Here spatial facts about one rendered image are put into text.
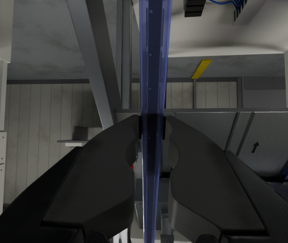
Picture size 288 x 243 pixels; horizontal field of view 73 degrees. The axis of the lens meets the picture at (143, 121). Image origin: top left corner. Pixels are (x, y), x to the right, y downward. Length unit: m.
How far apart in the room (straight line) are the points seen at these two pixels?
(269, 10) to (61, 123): 3.51
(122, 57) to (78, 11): 0.37
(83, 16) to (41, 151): 3.85
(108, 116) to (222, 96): 3.45
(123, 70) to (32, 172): 3.71
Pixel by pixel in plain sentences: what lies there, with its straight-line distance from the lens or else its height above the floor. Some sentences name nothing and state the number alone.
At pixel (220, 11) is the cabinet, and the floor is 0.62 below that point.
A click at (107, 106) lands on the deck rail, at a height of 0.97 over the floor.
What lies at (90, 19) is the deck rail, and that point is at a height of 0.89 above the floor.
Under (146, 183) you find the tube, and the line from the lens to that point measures 0.17.
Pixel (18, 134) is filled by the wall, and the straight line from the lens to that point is 4.28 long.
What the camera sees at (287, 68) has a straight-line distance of 1.14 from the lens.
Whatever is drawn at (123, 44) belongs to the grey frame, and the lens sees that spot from 0.60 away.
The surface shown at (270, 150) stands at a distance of 0.39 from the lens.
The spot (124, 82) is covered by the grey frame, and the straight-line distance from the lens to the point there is 0.55.
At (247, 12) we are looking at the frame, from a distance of 0.70.
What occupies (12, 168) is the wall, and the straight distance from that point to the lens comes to 4.37.
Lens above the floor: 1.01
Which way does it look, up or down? 4 degrees down
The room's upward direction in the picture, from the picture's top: 180 degrees counter-clockwise
